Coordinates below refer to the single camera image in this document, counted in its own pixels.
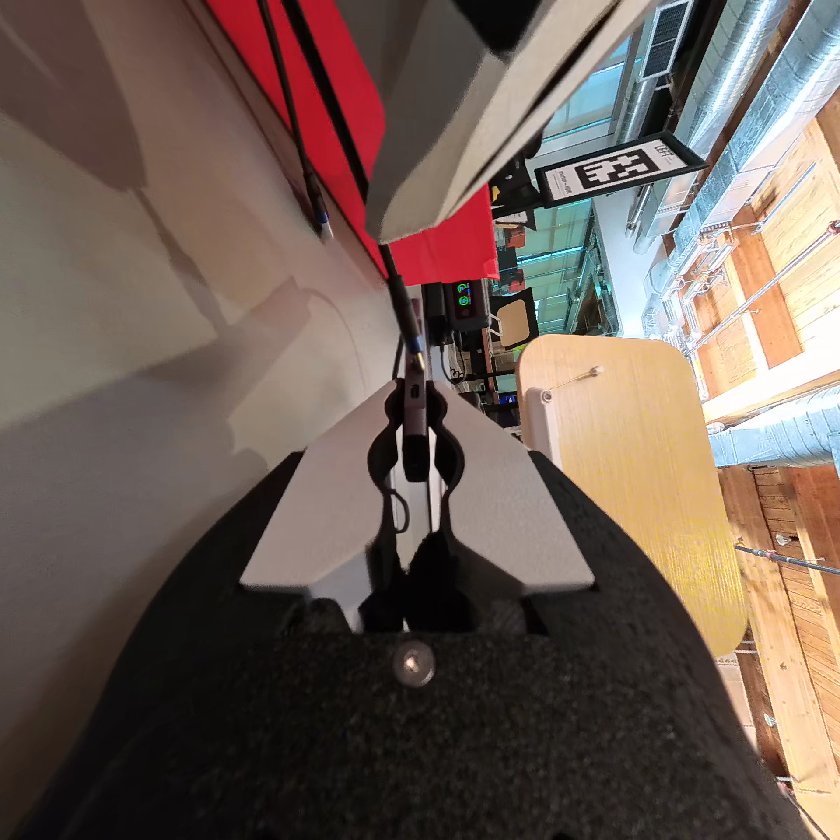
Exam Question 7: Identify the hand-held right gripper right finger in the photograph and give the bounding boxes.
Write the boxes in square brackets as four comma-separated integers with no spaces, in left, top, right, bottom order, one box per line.
[407,379,596,633]

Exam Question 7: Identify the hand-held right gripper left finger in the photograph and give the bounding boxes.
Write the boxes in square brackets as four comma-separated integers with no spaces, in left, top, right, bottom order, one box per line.
[239,378,409,633]

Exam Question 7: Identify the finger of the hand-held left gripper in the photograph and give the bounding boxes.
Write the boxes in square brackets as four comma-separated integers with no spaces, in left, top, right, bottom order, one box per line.
[335,0,664,245]

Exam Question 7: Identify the red plastic bin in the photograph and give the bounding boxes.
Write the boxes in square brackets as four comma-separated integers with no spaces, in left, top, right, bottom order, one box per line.
[205,0,501,284]

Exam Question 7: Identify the black cable blue plugs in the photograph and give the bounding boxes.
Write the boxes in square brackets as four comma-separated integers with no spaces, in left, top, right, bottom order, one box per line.
[256,0,429,375]

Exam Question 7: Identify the grey desk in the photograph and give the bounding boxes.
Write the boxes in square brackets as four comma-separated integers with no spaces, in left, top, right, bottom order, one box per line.
[0,0,421,840]

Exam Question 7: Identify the black device green lights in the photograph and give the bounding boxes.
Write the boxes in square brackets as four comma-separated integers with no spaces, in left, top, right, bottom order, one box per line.
[445,281,492,327]

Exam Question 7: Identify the black framed sign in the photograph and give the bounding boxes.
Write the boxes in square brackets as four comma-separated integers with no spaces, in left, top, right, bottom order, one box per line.
[535,131,710,210]

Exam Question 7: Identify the silver ventilation duct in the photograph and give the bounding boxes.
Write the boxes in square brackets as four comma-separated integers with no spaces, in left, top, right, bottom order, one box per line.
[626,0,840,237]

